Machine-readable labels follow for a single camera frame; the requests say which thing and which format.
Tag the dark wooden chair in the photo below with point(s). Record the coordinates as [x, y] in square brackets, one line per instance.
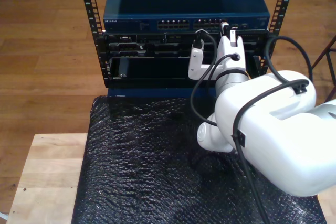
[319, 58]

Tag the black bubble-wrap mat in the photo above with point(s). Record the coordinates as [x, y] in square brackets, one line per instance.
[144, 169]

